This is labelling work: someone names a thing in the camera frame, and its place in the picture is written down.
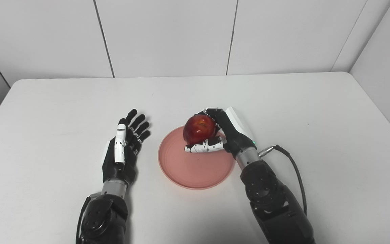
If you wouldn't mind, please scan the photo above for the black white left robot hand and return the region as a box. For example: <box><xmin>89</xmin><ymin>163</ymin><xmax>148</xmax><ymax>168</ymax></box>
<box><xmin>101</xmin><ymin>108</ymin><xmax>151</xmax><ymax>186</ymax></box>

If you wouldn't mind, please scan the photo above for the pink round plate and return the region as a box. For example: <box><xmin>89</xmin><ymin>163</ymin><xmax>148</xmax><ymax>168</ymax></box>
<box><xmin>158</xmin><ymin>125</ymin><xmax>236</xmax><ymax>190</ymax></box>

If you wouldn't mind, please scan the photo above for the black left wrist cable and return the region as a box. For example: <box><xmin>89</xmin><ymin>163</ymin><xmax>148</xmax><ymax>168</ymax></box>
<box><xmin>76</xmin><ymin>196</ymin><xmax>92</xmax><ymax>244</ymax></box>

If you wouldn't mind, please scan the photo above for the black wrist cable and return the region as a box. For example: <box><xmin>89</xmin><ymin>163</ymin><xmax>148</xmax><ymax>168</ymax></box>
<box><xmin>76</xmin><ymin>196</ymin><xmax>92</xmax><ymax>244</ymax></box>
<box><xmin>258</xmin><ymin>145</ymin><xmax>308</xmax><ymax>216</ymax></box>

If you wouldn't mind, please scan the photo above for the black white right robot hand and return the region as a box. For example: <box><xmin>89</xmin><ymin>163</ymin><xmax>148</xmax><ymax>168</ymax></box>
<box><xmin>185</xmin><ymin>106</ymin><xmax>257</xmax><ymax>160</ymax></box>

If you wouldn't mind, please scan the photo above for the red apple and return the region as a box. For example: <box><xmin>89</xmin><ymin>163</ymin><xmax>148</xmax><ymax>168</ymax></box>
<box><xmin>183</xmin><ymin>114</ymin><xmax>216</xmax><ymax>145</ymax></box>

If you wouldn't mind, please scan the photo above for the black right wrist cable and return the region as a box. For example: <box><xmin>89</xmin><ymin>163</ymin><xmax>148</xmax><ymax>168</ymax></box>
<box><xmin>258</xmin><ymin>145</ymin><xmax>308</xmax><ymax>216</ymax></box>

